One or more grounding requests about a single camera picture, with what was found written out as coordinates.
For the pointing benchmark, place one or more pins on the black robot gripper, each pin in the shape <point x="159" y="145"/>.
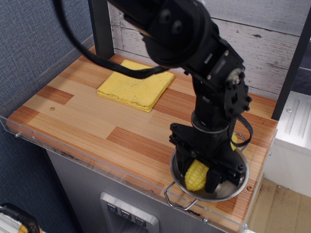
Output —
<point x="199" y="139"/>

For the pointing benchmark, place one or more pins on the yellow plastic corn cob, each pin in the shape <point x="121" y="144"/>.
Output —
<point x="208" y="173"/>

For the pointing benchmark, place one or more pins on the small stainless steel pan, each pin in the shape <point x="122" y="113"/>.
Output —
<point x="233" y="189"/>

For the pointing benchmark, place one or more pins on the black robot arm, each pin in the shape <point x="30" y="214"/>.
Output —
<point x="180" y="33"/>

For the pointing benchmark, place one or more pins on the clear acrylic table guard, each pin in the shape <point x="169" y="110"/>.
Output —
<point x="68" y="117"/>

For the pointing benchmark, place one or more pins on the white toy sink unit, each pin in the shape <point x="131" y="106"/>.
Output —
<point x="289" y="159"/>

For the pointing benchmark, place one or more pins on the silver dispenser button panel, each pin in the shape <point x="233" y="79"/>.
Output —
<point x="122" y="217"/>

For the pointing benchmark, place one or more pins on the folded yellow cloth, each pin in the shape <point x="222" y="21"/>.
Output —
<point x="138" y="93"/>

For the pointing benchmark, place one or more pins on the grey toy fridge cabinet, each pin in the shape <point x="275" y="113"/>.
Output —
<point x="83" y="187"/>

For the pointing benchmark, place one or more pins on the yellow object bottom left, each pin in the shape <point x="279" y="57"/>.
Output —
<point x="23" y="229"/>

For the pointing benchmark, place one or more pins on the black vertical post right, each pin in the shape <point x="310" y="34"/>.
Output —
<point x="293" y="68"/>

